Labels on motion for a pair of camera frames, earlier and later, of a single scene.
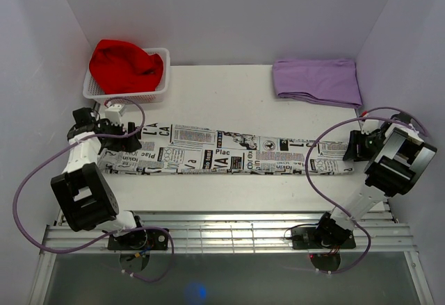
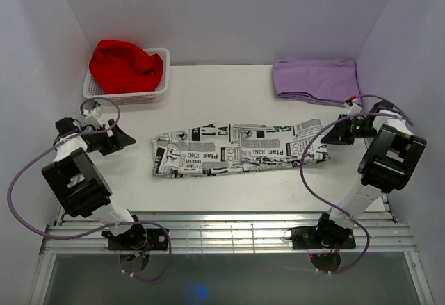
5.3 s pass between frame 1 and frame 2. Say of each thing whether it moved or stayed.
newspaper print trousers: moved
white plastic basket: stayed
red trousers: stayed
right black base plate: stayed
